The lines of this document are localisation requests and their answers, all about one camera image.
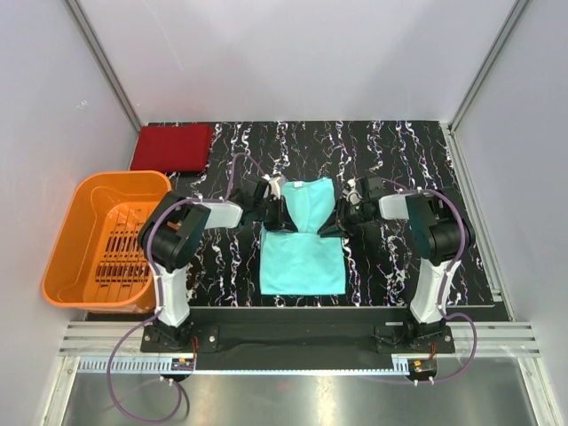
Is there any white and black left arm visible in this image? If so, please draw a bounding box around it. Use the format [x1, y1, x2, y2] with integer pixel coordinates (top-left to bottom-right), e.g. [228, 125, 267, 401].
[138, 176, 297, 351]

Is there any folded red t shirt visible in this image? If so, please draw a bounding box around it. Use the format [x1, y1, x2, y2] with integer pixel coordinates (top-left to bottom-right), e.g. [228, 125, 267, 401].
[130, 123, 214, 173]

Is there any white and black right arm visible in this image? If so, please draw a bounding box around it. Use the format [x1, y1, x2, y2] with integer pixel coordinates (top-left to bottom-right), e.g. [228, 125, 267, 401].
[318, 177, 476, 350]

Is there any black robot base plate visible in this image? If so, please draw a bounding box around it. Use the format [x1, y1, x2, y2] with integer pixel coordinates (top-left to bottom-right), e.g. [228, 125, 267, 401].
[140, 307, 455, 365]

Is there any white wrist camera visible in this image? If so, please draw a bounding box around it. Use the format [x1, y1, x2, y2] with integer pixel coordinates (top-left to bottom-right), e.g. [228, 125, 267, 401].
[342, 178, 362, 205]
[262, 174, 288, 199]

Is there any orange plastic laundry basket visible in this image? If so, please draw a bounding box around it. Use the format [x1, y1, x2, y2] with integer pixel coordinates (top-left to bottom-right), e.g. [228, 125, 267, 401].
[42, 171, 171, 314]

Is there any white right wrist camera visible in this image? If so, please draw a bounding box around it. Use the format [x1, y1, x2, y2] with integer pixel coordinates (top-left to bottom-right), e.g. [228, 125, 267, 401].
[342, 178, 362, 205]

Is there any grey slotted cable duct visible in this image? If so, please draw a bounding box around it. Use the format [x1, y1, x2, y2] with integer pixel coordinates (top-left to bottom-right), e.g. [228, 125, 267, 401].
[79, 356, 409, 375]

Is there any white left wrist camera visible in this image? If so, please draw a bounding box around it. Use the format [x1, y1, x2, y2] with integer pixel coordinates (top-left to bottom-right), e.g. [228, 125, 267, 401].
[262, 174, 288, 199]

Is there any teal t shirt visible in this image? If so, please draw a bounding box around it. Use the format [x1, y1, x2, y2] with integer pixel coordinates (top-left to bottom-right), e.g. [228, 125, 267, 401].
[259, 177, 346, 296]

